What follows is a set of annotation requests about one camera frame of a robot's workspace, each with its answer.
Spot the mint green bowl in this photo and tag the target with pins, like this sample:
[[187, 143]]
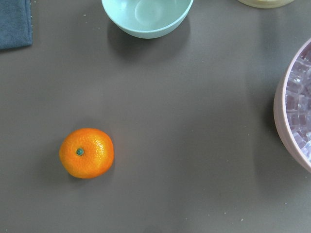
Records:
[[147, 19]]

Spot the wooden stand with base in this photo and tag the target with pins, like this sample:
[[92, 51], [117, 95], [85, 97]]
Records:
[[265, 4]]

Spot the pink bowl with ice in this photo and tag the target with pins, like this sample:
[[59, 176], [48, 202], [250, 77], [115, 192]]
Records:
[[292, 107]]

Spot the dark grey cloth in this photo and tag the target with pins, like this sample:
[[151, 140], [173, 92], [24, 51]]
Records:
[[15, 24]]

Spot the orange mandarin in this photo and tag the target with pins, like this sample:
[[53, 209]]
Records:
[[87, 153]]

